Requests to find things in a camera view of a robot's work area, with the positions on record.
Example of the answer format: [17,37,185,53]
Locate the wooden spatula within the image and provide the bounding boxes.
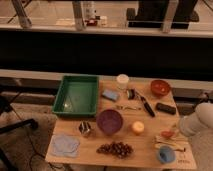
[155,135,188,144]

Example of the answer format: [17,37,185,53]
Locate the black chair base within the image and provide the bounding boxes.
[0,96,38,171]

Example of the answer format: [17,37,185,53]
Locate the green plastic tray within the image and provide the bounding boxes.
[52,76,99,118]

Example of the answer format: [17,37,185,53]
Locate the blue sponge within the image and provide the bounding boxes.
[102,89,119,101]

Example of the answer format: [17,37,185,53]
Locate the blue plastic cup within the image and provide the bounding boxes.
[157,146,176,164]

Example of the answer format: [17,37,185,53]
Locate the small metal cup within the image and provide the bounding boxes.
[79,121,91,137]

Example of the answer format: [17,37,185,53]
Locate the blue cloth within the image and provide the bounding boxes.
[51,134,80,158]

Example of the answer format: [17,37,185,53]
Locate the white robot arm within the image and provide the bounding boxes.
[178,103,213,137]

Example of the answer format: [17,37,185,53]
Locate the black handled knife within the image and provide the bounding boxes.
[136,91,155,117]

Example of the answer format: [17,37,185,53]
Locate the yellow candle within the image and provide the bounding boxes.
[131,121,144,135]

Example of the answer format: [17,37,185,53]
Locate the wooden spoon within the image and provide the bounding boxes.
[154,143,186,152]

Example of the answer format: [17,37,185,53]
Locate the black rectangular block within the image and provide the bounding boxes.
[156,103,176,115]

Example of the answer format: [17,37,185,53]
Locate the purple bowl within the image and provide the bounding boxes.
[96,109,123,135]

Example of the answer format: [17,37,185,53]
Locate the white plastic cup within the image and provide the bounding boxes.
[116,74,129,90]

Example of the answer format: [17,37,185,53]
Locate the bunch of dark grapes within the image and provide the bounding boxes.
[96,142,133,159]

